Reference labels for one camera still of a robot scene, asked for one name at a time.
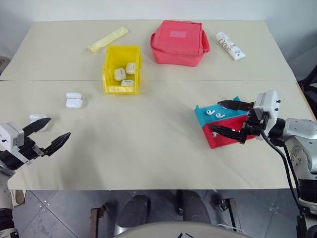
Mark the dark rounded shape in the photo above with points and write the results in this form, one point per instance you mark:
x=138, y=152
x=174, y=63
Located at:
x=135, y=210

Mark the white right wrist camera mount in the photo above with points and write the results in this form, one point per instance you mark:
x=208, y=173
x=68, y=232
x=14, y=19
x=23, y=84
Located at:
x=268, y=101

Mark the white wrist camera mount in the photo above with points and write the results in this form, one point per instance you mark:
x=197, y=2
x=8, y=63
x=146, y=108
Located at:
x=10, y=135
x=268, y=101

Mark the rusty metal frame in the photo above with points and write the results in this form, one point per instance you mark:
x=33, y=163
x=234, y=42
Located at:
x=234, y=215
x=95, y=223

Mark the grey rounded robot body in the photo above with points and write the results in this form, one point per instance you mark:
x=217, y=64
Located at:
x=183, y=230

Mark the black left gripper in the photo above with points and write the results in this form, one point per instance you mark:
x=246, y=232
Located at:
x=29, y=148

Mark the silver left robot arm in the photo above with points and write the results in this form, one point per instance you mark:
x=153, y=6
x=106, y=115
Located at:
x=5, y=196

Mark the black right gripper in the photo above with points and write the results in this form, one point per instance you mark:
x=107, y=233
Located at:
x=256, y=124

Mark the white charging case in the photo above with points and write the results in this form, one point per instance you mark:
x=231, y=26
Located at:
x=73, y=102
x=36, y=117
x=127, y=83
x=130, y=68
x=119, y=74

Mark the white table leg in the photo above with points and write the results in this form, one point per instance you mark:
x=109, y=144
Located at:
x=21, y=198

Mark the yellow plastic packet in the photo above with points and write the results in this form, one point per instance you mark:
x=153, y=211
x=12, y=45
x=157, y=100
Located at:
x=109, y=39

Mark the red plastic tray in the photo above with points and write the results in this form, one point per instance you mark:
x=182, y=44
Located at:
x=227, y=143

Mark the yellow plastic bin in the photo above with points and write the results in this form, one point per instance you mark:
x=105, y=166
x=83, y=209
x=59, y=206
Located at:
x=109, y=74

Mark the white closed charging case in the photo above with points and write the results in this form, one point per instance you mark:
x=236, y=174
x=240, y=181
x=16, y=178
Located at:
x=119, y=74
x=130, y=68
x=127, y=83

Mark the red fabric pouch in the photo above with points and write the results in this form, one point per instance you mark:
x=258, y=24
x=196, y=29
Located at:
x=177, y=47

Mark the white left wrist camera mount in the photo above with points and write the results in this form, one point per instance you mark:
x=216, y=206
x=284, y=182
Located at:
x=10, y=135

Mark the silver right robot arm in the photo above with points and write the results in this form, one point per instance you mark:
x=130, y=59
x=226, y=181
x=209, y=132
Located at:
x=297, y=129

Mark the white wireless earbud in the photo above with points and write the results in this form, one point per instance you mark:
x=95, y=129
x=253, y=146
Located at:
x=214, y=134
x=209, y=112
x=219, y=115

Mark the white Dove tube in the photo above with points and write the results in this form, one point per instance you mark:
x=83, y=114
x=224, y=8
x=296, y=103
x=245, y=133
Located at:
x=230, y=45

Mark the teal plastic tray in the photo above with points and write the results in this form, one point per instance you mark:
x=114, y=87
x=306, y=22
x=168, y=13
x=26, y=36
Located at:
x=235, y=114

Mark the black chair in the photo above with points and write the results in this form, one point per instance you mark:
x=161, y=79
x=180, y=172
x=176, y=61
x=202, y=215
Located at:
x=309, y=84

